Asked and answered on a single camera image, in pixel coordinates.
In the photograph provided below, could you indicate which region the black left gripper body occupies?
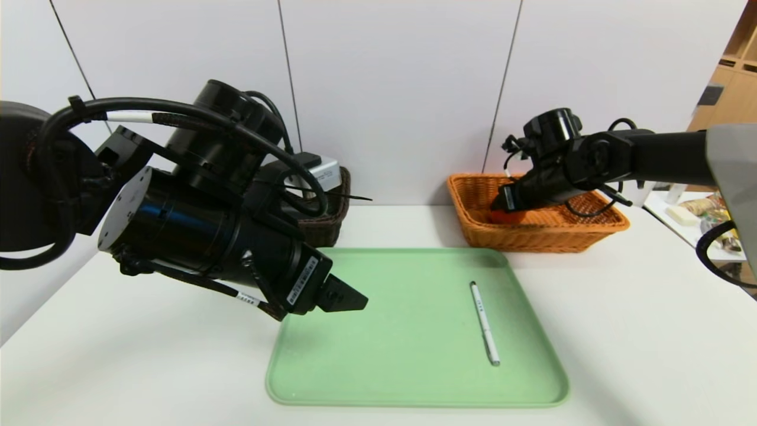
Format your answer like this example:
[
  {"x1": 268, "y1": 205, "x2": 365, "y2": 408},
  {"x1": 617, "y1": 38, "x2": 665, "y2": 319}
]
[{"x1": 234, "y1": 217, "x2": 333, "y2": 315}]

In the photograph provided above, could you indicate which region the white pen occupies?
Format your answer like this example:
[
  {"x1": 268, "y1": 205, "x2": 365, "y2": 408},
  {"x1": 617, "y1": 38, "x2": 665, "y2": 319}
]
[{"x1": 469, "y1": 281, "x2": 502, "y2": 367}]

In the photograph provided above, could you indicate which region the orange fruit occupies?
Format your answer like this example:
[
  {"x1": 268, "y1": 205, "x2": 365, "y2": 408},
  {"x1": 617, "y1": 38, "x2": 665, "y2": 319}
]
[{"x1": 488, "y1": 207, "x2": 526, "y2": 225}]

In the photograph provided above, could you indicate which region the dark brown wicker basket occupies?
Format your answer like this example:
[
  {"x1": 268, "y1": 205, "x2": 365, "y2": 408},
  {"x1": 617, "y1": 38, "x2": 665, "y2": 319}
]
[{"x1": 296, "y1": 166, "x2": 352, "y2": 248}]

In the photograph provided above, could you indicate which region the orange wicker basket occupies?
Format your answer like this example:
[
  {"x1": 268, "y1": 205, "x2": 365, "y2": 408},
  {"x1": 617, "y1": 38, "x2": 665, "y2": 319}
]
[{"x1": 445, "y1": 173, "x2": 629, "y2": 254}]

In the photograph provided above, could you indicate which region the light green plastic tray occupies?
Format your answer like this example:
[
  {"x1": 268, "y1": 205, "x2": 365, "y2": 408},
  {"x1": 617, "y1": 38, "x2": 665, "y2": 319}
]
[{"x1": 266, "y1": 247, "x2": 570, "y2": 408}]

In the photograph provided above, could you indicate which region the white block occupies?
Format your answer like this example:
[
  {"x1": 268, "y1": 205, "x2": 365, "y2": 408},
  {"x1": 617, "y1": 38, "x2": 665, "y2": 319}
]
[{"x1": 667, "y1": 206, "x2": 700, "y2": 227}]

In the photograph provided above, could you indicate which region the beige bread packet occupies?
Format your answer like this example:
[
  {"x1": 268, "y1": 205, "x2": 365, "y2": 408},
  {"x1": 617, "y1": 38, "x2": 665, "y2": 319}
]
[{"x1": 680, "y1": 194, "x2": 728, "y2": 217}]

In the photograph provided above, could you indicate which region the silver foil wrapper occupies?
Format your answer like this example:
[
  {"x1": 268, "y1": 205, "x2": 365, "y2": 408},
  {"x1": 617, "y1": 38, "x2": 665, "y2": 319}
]
[{"x1": 701, "y1": 216, "x2": 741, "y2": 253}]

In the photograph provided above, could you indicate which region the wooden cabinet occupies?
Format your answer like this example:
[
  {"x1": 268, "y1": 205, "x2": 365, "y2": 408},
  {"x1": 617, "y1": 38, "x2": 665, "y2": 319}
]
[{"x1": 686, "y1": 0, "x2": 757, "y2": 193}]

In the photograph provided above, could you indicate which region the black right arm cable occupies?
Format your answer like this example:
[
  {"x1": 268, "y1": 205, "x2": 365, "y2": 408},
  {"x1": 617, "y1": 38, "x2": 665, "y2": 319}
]
[{"x1": 696, "y1": 220, "x2": 757, "y2": 291}]

